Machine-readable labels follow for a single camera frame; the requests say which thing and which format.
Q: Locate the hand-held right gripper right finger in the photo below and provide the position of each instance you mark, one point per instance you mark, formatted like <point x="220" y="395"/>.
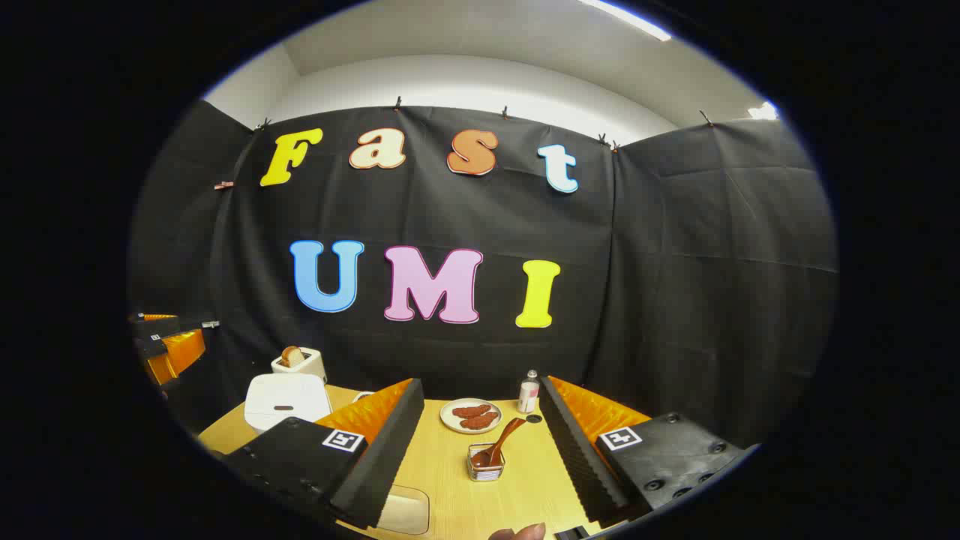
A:
<point x="577" y="457"/>

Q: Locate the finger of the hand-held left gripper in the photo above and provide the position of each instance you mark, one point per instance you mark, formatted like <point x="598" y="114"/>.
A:
<point x="176" y="327"/>
<point x="180" y="352"/>

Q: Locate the white toaster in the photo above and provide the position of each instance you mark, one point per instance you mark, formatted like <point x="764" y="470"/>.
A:
<point x="311" y="369"/>

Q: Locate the white rice cooker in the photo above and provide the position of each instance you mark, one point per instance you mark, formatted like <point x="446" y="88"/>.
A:
<point x="285" y="394"/>

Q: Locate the long ceiling light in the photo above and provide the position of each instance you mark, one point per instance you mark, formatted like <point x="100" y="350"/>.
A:
<point x="630" y="19"/>

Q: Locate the toasted bread slice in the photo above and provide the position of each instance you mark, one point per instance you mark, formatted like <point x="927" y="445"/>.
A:
<point x="292" y="356"/>

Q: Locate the black backdrop cloth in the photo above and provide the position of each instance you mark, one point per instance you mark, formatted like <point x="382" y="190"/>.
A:
<point x="675" y="300"/>

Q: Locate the white divided grain dish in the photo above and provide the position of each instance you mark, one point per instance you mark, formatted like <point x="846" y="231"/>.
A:
<point x="363" y="395"/>

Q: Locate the small ceiling light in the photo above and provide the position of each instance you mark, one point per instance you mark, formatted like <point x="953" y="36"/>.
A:
<point x="763" y="111"/>

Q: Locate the white round plate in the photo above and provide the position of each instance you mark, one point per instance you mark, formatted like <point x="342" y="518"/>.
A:
<point x="448" y="420"/>

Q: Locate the translucent rounded mat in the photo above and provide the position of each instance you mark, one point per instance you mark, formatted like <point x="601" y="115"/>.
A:
<point x="405" y="510"/>

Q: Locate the red meat piece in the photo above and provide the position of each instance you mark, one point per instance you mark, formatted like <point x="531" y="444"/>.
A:
<point x="471" y="411"/>
<point x="480" y="421"/>

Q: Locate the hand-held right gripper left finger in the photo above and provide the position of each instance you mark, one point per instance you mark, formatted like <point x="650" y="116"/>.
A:
<point x="390" y="450"/>

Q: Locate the brown wooden spoon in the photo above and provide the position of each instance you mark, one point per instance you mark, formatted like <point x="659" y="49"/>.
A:
<point x="504" y="439"/>

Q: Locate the clear bottle with pink label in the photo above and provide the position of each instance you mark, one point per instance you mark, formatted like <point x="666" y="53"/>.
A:
<point x="528" y="394"/>

